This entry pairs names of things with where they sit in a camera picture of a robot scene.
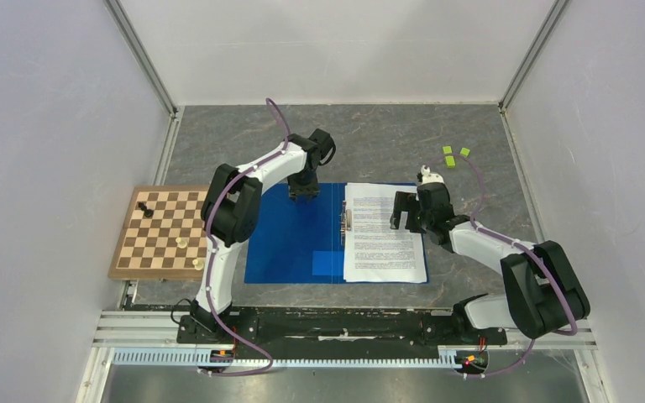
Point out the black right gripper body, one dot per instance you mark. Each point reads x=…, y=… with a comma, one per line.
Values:
x=425, y=217

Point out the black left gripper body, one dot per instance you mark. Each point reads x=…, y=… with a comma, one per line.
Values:
x=303, y=184

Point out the white printed paper stack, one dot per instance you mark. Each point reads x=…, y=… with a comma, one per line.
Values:
x=373, y=252

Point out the metal folder clip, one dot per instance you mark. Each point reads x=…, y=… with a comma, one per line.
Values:
x=345, y=223

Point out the blue plastic folder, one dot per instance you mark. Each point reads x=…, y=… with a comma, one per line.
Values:
x=297, y=242

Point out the wooden chessboard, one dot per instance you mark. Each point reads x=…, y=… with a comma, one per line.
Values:
x=146, y=248

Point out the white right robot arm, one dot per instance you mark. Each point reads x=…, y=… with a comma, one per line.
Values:
x=542, y=293

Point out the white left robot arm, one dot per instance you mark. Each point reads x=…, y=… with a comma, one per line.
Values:
x=231, y=212

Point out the long green block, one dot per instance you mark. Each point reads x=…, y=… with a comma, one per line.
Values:
x=448, y=156

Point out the white chess pawn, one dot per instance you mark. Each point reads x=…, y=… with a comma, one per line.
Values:
x=181, y=243
x=198, y=264

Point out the black chess piece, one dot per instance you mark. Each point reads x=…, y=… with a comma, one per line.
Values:
x=146, y=211

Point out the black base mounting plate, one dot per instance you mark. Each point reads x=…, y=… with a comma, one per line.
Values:
x=305, y=333

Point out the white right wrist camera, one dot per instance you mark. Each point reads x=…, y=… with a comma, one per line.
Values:
x=426, y=177

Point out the aluminium frame rails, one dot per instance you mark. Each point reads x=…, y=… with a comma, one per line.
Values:
x=147, y=335

